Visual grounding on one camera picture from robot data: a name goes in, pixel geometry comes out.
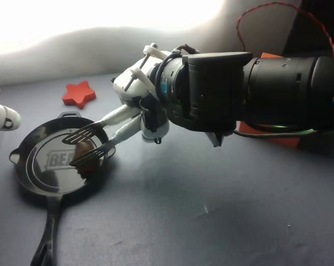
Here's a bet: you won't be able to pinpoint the black frying pan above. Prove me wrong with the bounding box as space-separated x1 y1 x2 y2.
9 111 117 266

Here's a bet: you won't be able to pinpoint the metal tongs with taped handles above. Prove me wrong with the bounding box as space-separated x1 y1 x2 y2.
61 106 143 167

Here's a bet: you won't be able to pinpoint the red star block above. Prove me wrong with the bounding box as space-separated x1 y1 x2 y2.
62 80 97 110

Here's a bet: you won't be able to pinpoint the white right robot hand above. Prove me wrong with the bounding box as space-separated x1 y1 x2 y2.
111 49 171 145

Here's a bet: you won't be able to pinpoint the brown meat chunk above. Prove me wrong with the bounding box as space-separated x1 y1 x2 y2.
73 139 97 178

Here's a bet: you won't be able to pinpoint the orange cube block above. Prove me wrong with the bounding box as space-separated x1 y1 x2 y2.
237 52 301 151

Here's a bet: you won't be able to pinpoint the grey table cloth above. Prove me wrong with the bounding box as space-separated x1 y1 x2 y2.
0 51 334 266

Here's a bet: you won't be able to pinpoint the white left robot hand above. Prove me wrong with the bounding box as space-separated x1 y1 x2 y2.
0 73 22 132

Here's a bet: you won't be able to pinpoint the white backdrop sheet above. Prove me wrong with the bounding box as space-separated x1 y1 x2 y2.
0 0 305 85

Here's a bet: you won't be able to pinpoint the red black twisted cable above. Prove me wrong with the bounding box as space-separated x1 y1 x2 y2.
236 1 334 59

